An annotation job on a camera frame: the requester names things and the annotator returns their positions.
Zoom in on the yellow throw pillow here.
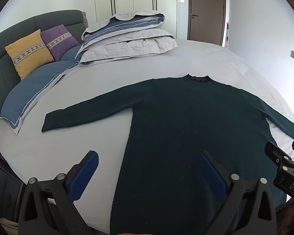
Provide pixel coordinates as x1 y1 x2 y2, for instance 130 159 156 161
5 29 55 80

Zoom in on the folded grey and blue duvet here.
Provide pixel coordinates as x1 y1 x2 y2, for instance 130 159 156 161
81 10 166 47

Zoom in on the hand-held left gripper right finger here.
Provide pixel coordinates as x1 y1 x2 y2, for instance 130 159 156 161
200 151 278 235

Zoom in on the purple throw pillow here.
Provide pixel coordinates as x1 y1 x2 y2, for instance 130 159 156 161
40 24 80 61

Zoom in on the blue pillow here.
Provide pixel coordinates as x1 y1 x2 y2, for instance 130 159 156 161
0 60 79 136

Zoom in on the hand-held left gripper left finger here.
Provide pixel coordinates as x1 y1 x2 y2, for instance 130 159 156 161
18 150 100 235

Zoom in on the dark green sweater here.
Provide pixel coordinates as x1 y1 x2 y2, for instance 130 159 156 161
41 74 294 235

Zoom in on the brown door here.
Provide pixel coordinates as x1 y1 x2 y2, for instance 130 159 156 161
187 0 227 46

